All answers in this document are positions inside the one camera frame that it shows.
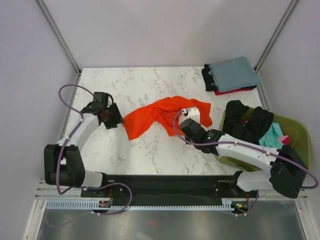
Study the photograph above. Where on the pink garment in bin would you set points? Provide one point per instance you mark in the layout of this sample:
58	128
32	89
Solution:
285	140

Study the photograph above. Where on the right aluminium frame post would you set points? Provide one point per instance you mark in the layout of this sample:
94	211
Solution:
276	33

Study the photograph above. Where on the left aluminium frame post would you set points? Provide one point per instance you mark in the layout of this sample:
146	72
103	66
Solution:
58	35

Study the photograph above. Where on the grey-blue folded t shirt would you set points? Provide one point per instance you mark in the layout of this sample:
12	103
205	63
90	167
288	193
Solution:
234	74

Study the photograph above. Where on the green plastic bin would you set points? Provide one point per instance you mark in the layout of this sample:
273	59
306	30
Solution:
299	141

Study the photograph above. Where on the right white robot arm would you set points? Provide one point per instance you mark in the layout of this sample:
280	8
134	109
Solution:
280	169

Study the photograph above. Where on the aluminium rail bar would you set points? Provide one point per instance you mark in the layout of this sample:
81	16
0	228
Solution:
50	192

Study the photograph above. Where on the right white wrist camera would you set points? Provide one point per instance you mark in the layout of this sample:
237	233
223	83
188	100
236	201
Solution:
190	113

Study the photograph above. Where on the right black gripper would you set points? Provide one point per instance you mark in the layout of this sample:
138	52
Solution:
198	124

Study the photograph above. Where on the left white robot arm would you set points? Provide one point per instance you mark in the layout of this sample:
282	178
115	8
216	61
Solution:
63	163

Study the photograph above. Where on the black folded t shirt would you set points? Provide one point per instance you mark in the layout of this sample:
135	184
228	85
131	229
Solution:
209	82

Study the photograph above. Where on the black t shirt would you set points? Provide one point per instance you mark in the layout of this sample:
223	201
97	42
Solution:
209	82
250	129

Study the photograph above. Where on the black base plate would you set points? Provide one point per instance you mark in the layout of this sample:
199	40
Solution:
217	187

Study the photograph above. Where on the teal t shirt in bin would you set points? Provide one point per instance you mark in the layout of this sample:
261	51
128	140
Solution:
271	138

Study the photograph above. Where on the orange t shirt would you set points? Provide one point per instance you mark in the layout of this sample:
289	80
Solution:
163	111

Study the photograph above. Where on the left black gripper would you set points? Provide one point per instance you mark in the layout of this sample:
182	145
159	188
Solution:
118	118

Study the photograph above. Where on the white slotted cable duct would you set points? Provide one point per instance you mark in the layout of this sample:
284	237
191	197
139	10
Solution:
56	204

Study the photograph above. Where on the red folded t shirt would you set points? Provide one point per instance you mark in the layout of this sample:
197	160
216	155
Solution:
244	89

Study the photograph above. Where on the aluminium frame post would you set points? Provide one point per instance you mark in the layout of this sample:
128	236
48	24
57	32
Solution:
276	33
58	35

